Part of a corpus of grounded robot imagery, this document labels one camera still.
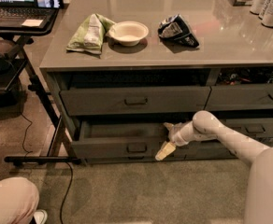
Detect grey drawer cabinet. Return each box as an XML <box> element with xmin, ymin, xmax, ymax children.
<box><xmin>39</xmin><ymin>0</ymin><xmax>273</xmax><ymax>166</ymax></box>

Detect white sneaker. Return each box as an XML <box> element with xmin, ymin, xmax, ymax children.
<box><xmin>33</xmin><ymin>209</ymin><xmax>48</xmax><ymax>224</ymax></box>

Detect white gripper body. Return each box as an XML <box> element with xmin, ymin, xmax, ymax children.
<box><xmin>168</xmin><ymin>121</ymin><xmax>194</xmax><ymax>147</ymax></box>

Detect open laptop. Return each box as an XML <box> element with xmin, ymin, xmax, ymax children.
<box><xmin>0</xmin><ymin>0</ymin><xmax>56</xmax><ymax>30</ymax></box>

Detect green chip bag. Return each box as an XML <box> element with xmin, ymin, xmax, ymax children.
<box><xmin>66</xmin><ymin>13</ymin><xmax>115</xmax><ymax>55</ymax></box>

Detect black chip bag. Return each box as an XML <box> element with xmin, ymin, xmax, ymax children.
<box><xmin>158</xmin><ymin>14</ymin><xmax>199</xmax><ymax>48</ymax></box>

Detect black smartphone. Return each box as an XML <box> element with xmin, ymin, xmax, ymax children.
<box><xmin>34</xmin><ymin>0</ymin><xmax>64</xmax><ymax>9</ymax></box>

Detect person leg beige trousers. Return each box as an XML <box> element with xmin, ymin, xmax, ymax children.
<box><xmin>0</xmin><ymin>177</ymin><xmax>39</xmax><ymax>224</ymax></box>

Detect black laptop stand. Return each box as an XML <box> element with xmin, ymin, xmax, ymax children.
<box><xmin>0</xmin><ymin>7</ymin><xmax>81</xmax><ymax>167</ymax></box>

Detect black floor cable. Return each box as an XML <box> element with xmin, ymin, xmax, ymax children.
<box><xmin>20</xmin><ymin>112</ymin><xmax>74</xmax><ymax>224</ymax></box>

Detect white paper bowl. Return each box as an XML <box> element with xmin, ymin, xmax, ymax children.
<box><xmin>108</xmin><ymin>21</ymin><xmax>149</xmax><ymax>47</ymax></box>

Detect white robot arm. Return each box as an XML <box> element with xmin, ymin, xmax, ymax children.
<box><xmin>155</xmin><ymin>110</ymin><xmax>273</xmax><ymax>224</ymax></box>

